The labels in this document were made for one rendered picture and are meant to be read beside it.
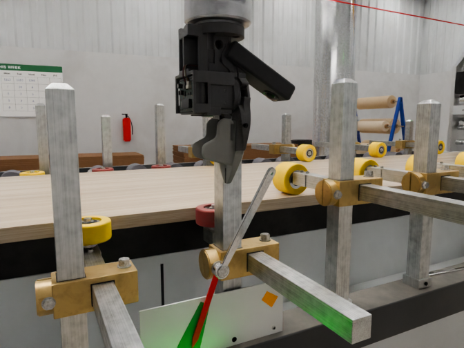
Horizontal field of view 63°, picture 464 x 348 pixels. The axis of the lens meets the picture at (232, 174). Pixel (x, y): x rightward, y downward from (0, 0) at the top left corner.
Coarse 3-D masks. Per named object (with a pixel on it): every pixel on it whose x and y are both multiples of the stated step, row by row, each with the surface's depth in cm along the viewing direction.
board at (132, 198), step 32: (320, 160) 182; (384, 160) 182; (448, 160) 182; (0, 192) 99; (32, 192) 99; (96, 192) 99; (128, 192) 99; (160, 192) 99; (192, 192) 99; (0, 224) 67; (32, 224) 67; (128, 224) 75
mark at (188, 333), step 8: (200, 304) 61; (200, 312) 61; (208, 312) 62; (192, 320) 61; (192, 328) 61; (184, 336) 60; (192, 336) 61; (200, 336) 62; (184, 344) 60; (200, 344) 62
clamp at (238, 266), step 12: (252, 240) 68; (204, 252) 62; (216, 252) 63; (240, 252) 63; (252, 252) 64; (264, 252) 65; (276, 252) 67; (204, 264) 63; (240, 264) 64; (204, 276) 63; (228, 276) 63; (240, 276) 64
